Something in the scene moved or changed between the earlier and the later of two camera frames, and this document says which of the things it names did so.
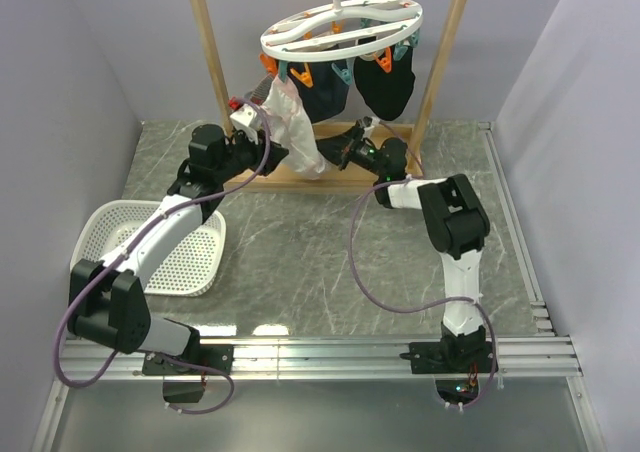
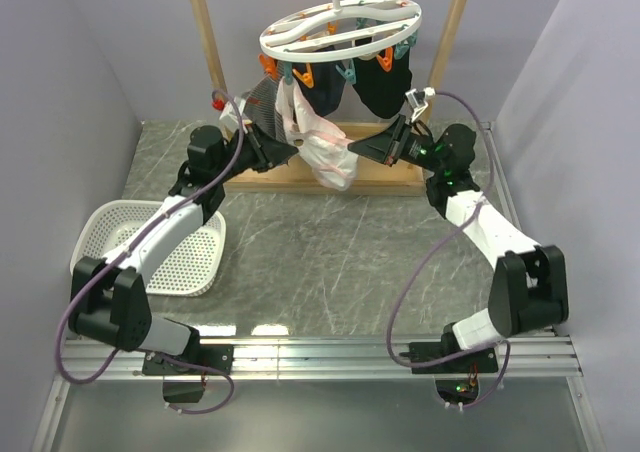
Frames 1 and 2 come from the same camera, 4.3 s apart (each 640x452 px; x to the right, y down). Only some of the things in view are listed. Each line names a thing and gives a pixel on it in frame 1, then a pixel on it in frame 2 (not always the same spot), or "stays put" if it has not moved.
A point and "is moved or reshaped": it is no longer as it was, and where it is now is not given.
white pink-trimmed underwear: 290,126 is moved or reshaped
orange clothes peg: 386,62 stays put
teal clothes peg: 399,51 stays put
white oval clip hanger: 333,29 stays put
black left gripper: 258,147 stays put
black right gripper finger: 339,149 to 380,146
